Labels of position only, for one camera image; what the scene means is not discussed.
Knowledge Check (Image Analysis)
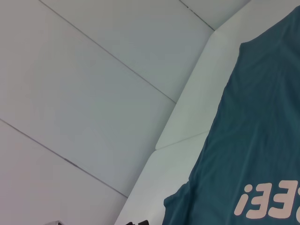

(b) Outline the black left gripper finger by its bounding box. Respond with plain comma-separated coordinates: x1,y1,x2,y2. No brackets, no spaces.
126,219,150,225

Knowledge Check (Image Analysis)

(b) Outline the teal t-shirt with FREE print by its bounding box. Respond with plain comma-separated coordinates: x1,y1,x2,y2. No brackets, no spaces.
163,6,300,225

